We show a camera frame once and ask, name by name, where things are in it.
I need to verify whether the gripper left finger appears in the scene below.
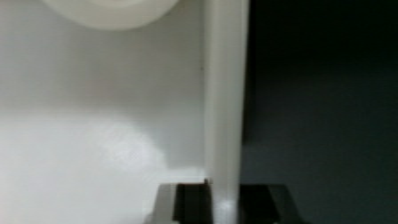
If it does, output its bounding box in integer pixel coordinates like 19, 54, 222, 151
150, 182, 213, 224

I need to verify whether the white square tabletop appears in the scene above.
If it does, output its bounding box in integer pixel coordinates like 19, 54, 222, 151
0, 0, 248, 224

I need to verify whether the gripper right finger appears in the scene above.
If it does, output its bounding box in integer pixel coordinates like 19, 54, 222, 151
239, 184, 303, 224

